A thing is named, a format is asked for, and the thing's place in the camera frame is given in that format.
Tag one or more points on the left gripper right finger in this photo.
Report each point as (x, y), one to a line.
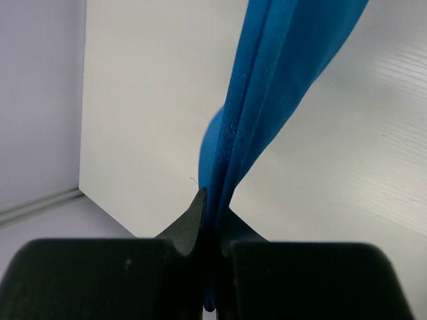
(259, 279)

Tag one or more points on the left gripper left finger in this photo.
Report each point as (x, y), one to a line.
(156, 278)

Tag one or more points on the blue cloth napkin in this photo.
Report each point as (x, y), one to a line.
(284, 46)

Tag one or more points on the left aluminium frame post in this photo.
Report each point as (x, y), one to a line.
(26, 210)

